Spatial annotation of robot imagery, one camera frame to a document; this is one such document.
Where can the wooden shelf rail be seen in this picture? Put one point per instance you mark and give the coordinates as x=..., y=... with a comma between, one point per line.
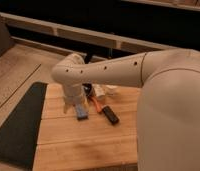
x=83, y=35

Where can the white cloth piece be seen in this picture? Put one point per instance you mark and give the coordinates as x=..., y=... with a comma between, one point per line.
x=99, y=92

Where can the dark ceramic bowl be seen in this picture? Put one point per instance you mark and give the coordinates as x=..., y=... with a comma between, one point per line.
x=88, y=89

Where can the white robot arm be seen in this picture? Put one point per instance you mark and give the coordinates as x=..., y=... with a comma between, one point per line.
x=168, y=110

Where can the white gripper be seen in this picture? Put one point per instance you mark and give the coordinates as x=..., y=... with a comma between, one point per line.
x=73, y=95

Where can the blue rectangular block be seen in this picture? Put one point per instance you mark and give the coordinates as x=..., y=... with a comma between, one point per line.
x=80, y=111

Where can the white cup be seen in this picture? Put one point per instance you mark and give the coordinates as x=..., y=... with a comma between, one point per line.
x=111, y=89

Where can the black rectangular device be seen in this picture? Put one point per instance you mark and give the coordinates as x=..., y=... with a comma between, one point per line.
x=111, y=116

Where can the dark green floor mat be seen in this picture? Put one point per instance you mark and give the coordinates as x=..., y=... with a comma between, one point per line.
x=19, y=133

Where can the orange marker pen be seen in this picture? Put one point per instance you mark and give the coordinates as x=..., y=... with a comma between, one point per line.
x=96, y=103

